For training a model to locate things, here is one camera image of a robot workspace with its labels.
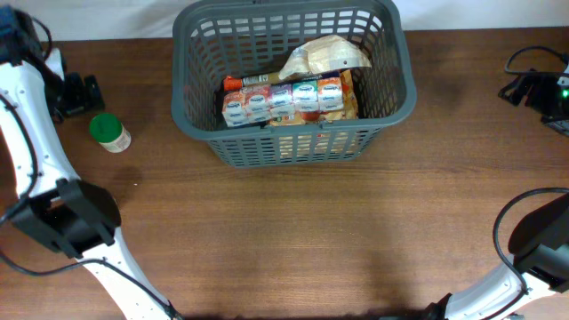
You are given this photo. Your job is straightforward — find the yellow coffee sachet bag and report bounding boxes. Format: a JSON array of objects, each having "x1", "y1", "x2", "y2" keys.
[{"x1": 268, "y1": 70, "x2": 358, "y2": 127}]

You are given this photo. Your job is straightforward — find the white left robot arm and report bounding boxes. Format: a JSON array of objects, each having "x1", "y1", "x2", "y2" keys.
[{"x1": 1, "y1": 4, "x2": 181, "y2": 319}]

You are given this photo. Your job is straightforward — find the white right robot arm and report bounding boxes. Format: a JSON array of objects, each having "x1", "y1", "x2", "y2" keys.
[{"x1": 83, "y1": 71, "x2": 568, "y2": 319}]

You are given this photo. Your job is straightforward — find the green lid beige jar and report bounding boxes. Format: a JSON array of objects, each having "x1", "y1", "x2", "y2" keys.
[{"x1": 89, "y1": 113, "x2": 132, "y2": 153}]

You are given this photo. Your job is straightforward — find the beige paper bag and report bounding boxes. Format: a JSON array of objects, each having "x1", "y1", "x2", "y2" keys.
[{"x1": 278, "y1": 35, "x2": 372, "y2": 80}]

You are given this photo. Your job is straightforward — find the grey plastic basket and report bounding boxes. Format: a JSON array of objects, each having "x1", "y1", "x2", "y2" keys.
[{"x1": 172, "y1": 0, "x2": 417, "y2": 167}]

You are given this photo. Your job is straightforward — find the orange biscuit packet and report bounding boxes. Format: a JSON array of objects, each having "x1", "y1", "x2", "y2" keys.
[{"x1": 222, "y1": 72, "x2": 286, "y2": 92}]

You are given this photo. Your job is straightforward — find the blue toothpaste box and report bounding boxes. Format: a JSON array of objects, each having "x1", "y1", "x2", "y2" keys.
[{"x1": 221, "y1": 72, "x2": 343, "y2": 128}]

